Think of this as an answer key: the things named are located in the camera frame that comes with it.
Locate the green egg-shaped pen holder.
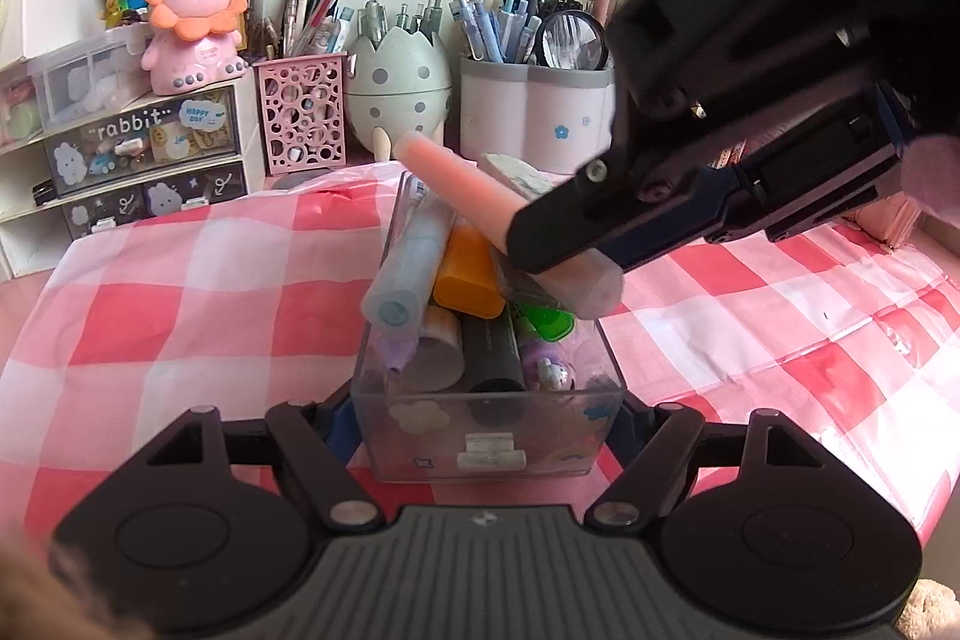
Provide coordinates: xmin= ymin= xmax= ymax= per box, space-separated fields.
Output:
xmin=346 ymin=26 xmax=455 ymax=161

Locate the orange highlighter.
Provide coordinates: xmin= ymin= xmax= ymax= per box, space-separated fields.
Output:
xmin=433 ymin=224 xmax=507 ymax=320

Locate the white storage box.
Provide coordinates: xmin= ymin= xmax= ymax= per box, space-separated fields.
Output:
xmin=0 ymin=0 xmax=106 ymax=67

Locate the black printed drawer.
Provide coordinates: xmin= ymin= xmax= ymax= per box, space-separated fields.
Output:
xmin=64 ymin=164 xmax=248 ymax=240

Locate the pink lion pencil sharpener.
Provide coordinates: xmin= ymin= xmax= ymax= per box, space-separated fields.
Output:
xmin=141 ymin=0 xmax=252 ymax=95

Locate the white drawer organizer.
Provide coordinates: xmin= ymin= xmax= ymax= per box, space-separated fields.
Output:
xmin=0 ymin=62 xmax=265 ymax=281

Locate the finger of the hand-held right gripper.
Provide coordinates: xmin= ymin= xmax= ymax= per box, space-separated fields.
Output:
xmin=506 ymin=0 xmax=863 ymax=274
xmin=600 ymin=100 xmax=912 ymax=272

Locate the lilac white pen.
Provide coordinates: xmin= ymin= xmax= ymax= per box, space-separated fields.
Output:
xmin=382 ymin=175 xmax=432 ymax=375

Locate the peach pink pen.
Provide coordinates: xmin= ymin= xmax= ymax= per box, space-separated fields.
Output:
xmin=395 ymin=131 xmax=625 ymax=319

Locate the person's right hand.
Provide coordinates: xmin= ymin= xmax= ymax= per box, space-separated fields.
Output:
xmin=904 ymin=131 xmax=960 ymax=221

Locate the white eraser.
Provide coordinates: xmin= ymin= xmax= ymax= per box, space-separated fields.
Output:
xmin=480 ymin=154 xmax=560 ymax=199

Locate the magnifying glass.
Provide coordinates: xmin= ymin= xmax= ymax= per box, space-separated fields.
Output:
xmin=540 ymin=8 xmax=610 ymax=71

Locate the clear lidded storage box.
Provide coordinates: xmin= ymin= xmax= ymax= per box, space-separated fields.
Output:
xmin=0 ymin=26 xmax=155 ymax=150

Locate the bunch of grey-green pens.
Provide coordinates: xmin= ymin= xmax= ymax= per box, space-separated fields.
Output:
xmin=360 ymin=0 xmax=445 ymax=41

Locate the beige plush toy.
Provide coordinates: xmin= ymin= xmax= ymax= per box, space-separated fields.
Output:
xmin=896 ymin=580 xmax=960 ymax=640

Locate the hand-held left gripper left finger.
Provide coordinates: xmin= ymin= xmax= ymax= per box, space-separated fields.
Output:
xmin=135 ymin=396 xmax=387 ymax=532

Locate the bunch of mixed pens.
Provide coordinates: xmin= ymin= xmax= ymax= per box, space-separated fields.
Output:
xmin=281 ymin=0 xmax=357 ymax=60

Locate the black marker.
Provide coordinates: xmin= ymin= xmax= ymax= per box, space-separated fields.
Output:
xmin=461 ymin=310 xmax=526 ymax=423

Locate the pink white checkered tablecloth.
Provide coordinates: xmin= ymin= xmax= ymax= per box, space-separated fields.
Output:
xmin=0 ymin=164 xmax=960 ymax=551

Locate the white marker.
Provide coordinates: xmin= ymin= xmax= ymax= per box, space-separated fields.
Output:
xmin=409 ymin=306 xmax=466 ymax=393

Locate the small purple capsule toy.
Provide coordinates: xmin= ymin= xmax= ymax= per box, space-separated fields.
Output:
xmin=521 ymin=340 xmax=582 ymax=393

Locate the clear plastic organizer tray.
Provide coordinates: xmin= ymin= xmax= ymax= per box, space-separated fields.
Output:
xmin=351 ymin=171 xmax=627 ymax=482

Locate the white grey flower-shaped pen holder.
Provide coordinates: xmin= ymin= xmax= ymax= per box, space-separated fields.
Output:
xmin=459 ymin=56 xmax=617 ymax=176

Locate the pink perforated pen holder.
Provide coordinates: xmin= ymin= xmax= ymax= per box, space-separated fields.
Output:
xmin=253 ymin=53 xmax=350 ymax=176

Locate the clear drawer with stickers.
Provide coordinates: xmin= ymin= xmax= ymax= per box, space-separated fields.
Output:
xmin=45 ymin=85 xmax=241 ymax=195

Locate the light blue pen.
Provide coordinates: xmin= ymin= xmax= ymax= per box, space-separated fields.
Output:
xmin=361 ymin=201 xmax=458 ymax=337

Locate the clear acrylic box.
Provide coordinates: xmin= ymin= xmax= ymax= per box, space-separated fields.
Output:
xmin=240 ymin=0 xmax=284 ymax=62

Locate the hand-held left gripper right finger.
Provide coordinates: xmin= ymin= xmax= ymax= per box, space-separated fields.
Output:
xmin=585 ymin=400 xmax=830 ymax=532

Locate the bunch of blue pens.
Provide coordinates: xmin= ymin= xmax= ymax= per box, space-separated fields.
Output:
xmin=448 ymin=0 xmax=545 ymax=64

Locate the green highlighter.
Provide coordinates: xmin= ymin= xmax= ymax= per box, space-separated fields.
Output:
xmin=514 ymin=302 xmax=577 ymax=341

